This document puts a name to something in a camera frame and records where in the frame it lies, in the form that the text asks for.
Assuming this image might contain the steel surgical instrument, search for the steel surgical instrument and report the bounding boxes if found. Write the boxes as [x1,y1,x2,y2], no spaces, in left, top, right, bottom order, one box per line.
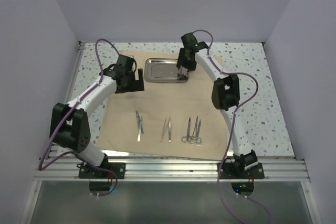
[160,118,170,142]

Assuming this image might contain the curved steel scissors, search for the curved steel scissors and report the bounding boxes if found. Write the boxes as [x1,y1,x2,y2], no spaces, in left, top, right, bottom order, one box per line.
[181,118,192,143]

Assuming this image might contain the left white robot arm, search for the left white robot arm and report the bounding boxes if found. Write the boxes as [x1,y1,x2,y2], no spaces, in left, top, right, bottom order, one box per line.
[50,55,144,178]

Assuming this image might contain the wide steel tweezers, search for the wide steel tweezers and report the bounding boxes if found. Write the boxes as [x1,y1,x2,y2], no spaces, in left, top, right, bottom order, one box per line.
[167,118,172,143]

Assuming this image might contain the steel scalpel handle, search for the steel scalpel handle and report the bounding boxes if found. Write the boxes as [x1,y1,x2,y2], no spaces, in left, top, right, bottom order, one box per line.
[137,116,143,142]
[135,111,144,135]

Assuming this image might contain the steel forceps clamp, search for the steel forceps clamp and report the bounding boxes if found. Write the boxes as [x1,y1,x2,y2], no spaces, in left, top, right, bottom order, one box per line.
[188,116,198,144]

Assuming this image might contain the aluminium rail frame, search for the aluminium rail frame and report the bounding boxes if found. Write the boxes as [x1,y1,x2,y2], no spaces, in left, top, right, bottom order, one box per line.
[23,41,321,223]

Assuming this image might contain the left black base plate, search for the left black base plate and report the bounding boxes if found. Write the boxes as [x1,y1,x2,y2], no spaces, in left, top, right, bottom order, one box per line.
[76,163,126,179]

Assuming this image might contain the beige cloth wrap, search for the beige cloth wrap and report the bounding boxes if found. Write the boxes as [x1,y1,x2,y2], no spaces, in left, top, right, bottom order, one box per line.
[97,65,227,160]

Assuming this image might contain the steel instrument tray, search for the steel instrument tray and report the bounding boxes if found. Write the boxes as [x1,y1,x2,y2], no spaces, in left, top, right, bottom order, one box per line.
[144,58,181,83]

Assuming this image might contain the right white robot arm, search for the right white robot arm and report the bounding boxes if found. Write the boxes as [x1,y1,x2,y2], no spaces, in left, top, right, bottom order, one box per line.
[176,32,259,178]

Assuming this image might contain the steel surgical scissors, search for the steel surgical scissors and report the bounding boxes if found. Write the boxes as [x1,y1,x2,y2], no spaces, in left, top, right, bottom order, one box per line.
[195,120,202,146]

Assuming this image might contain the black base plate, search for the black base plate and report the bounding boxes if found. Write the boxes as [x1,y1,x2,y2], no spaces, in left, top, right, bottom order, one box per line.
[76,163,126,179]
[217,158,265,179]

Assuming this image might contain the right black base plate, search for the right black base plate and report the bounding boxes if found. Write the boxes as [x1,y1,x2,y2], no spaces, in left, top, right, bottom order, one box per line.
[217,158,265,179]

